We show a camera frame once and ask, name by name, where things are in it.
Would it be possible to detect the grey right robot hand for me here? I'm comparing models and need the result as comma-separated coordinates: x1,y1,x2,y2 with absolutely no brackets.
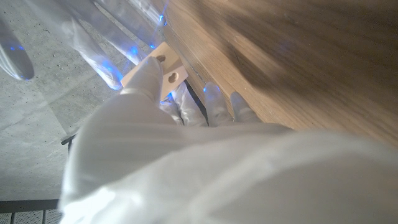
0,0,168,91

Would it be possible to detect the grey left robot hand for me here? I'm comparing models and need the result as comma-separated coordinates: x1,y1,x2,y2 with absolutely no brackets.
58,55,398,224

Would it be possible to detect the wooden block with holes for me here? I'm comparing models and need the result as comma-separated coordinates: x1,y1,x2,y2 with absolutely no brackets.
120,42,189,100

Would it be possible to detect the black backdrop stand pole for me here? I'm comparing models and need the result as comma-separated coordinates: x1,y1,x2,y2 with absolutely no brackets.
60,133,78,146

